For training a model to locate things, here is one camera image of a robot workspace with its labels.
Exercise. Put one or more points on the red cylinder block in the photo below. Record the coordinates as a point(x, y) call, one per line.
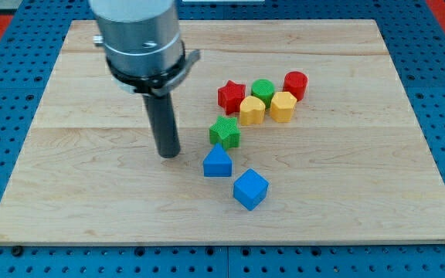
point(296, 82)

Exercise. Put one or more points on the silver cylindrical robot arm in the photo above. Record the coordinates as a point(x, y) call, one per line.
point(143, 44)

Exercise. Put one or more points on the green star block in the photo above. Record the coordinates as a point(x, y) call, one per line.
point(225, 132)

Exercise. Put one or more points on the black pusher rod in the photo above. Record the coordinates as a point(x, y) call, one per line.
point(163, 125)

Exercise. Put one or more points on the yellow hexagon block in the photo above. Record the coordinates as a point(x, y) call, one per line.
point(282, 107)

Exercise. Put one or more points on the blue cube block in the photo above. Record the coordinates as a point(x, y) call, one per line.
point(250, 189)

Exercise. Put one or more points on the yellow heart block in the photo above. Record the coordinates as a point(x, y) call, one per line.
point(251, 111)

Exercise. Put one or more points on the red star block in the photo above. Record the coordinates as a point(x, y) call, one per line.
point(230, 96)

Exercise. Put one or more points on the wooden board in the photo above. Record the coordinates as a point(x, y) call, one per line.
point(352, 167)

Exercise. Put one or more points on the blue triangle block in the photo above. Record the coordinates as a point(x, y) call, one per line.
point(217, 163)

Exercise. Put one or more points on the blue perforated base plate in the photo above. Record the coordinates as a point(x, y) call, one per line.
point(34, 34)

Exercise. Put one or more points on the green cylinder block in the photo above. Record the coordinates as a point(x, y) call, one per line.
point(264, 90)

